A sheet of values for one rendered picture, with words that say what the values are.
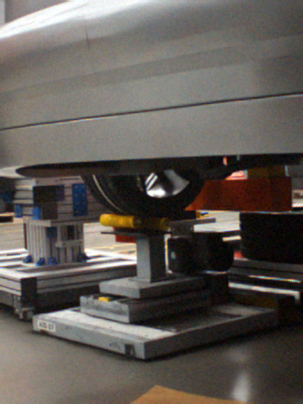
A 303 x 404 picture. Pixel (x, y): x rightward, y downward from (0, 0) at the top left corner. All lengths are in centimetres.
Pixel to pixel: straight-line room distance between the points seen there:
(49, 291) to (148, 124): 222
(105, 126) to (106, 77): 14
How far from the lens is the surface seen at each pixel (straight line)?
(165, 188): 369
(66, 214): 415
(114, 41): 190
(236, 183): 373
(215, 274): 370
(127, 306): 334
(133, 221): 349
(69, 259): 440
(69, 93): 210
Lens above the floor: 78
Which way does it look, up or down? 3 degrees down
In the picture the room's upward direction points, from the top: 3 degrees counter-clockwise
